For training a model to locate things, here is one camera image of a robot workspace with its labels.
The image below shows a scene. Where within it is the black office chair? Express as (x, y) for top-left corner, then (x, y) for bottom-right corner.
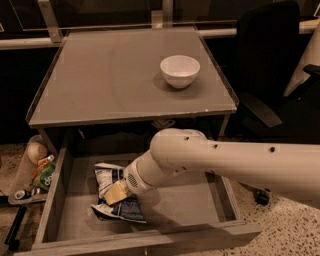
(219, 0), (320, 206)

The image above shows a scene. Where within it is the metal railing bar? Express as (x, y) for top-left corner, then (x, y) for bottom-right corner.
(0, 0), (319, 50)

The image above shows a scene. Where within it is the grey cabinet with flat top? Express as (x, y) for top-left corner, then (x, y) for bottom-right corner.
(27, 27), (238, 148)

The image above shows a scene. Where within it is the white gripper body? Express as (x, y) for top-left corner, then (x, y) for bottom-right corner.
(124, 161), (150, 194)

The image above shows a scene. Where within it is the open grey wooden drawer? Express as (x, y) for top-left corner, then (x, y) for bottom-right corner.
(14, 136), (261, 256)

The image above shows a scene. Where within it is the green snack package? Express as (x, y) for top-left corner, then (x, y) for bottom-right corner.
(31, 162), (55, 191)

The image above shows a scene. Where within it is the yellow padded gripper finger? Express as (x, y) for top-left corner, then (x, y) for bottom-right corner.
(103, 180), (130, 205)

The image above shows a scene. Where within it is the white ceramic bowl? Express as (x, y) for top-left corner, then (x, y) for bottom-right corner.
(160, 55), (200, 89)

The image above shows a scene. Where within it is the black cart leg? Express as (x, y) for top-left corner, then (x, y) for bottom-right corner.
(4, 205), (27, 251)

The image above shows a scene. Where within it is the beige round ball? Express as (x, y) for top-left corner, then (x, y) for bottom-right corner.
(27, 142), (48, 164)

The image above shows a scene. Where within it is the blue chip bag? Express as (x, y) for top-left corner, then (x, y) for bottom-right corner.
(91, 163), (145, 223)

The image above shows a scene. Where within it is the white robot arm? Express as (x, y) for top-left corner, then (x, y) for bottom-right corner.
(104, 128), (320, 209)

